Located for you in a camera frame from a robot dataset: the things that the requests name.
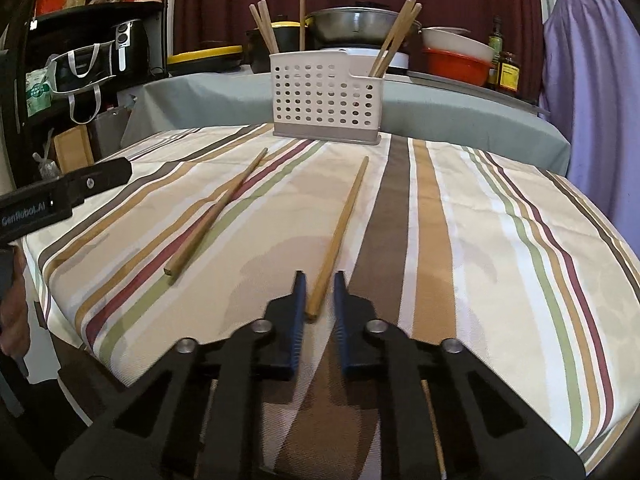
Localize black pot yellow lid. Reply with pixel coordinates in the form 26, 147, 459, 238
245, 21, 299, 74

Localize white induction cooker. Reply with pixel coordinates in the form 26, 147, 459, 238
324, 47, 409, 76

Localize black bag white straps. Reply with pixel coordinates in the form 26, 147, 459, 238
45, 41, 117, 126

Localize steel wok with lid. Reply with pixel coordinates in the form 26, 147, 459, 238
306, 6, 398, 48

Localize black storage shelf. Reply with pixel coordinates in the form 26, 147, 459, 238
1, 0, 162, 188

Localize yellow lid black pan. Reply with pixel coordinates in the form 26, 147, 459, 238
166, 46, 243, 76

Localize brown sauce jar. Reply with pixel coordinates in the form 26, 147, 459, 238
498, 51, 520, 94

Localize wooden chopstick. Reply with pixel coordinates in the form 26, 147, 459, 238
305, 156, 369, 322
164, 148, 268, 280
373, 1, 423, 79
368, 0, 418, 78
258, 0, 279, 54
248, 3, 276, 54
298, 0, 306, 51

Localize red bowl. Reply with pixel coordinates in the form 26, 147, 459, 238
423, 48, 491, 87

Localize white bowl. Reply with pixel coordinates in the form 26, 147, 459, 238
421, 27, 495, 63

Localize striped tablecloth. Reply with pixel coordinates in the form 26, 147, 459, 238
23, 124, 639, 479

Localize grey tablecloth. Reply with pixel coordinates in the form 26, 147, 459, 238
119, 70, 573, 177

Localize white perforated utensil basket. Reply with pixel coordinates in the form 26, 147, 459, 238
270, 50, 383, 145

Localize person left hand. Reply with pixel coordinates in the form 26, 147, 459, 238
1, 246, 30, 361

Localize green glass bottle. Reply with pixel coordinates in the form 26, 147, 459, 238
487, 16, 503, 88

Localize wooden board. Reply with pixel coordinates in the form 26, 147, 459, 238
53, 125, 94, 174

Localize purple cloth cover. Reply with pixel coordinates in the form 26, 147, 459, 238
541, 0, 639, 250

